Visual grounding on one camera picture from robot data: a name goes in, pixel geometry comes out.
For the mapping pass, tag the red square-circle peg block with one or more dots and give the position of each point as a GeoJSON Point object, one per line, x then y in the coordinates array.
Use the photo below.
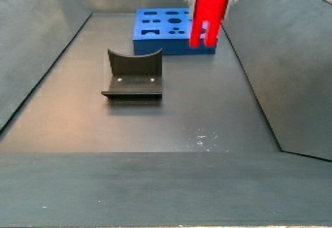
{"type": "Point", "coordinates": [207, 15]}

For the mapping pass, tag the black curved holder stand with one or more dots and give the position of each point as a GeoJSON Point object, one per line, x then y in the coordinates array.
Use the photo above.
{"type": "Point", "coordinates": [135, 75]}

